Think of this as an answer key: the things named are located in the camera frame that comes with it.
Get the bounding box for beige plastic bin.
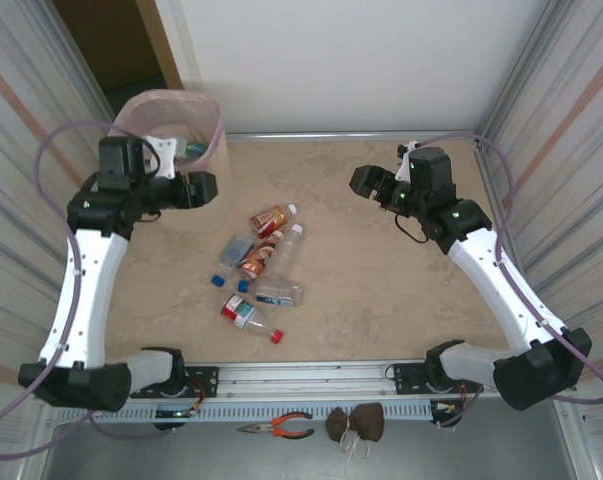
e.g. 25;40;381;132
105;88;232;234

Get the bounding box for grey blue label bottle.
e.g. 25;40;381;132
210;232;256;289

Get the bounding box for gold red label bottle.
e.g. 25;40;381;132
249;202;299;239

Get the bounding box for brown white swirl label bottle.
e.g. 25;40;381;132
237;229;285;281

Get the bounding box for clear unlabelled bottle white cap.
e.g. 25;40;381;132
268;223;305;279

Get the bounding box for red label red cap bottle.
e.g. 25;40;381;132
220;293;286;345

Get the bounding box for clear bottle blue cap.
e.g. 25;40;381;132
237;278;306;308

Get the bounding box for small circuit board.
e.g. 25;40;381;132
154;407;202;420
429;399;465;426

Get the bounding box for brown cloth bundle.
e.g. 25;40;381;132
324;402;386;445

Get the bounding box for grey metal shelf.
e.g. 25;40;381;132
45;422;582;480

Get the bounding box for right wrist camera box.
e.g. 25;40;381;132
394;141;421;184

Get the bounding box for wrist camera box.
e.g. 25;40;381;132
141;134;190;180
394;141;421;184

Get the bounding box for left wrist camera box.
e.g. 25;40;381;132
141;134;190;180

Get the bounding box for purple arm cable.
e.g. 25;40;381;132
0;121;177;460
398;130;603;431

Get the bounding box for tan wooden door frame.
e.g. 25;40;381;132
134;0;185;91

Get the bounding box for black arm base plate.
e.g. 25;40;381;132
129;366;220;400
393;362;485;396

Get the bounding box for long aluminium base rail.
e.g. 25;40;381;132
33;357;580;404

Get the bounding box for grey slotted cable duct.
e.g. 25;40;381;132
53;401;462;424

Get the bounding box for orange handled pliers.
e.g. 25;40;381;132
236;411;316;440

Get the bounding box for white string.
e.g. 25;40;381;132
340;427;372;471

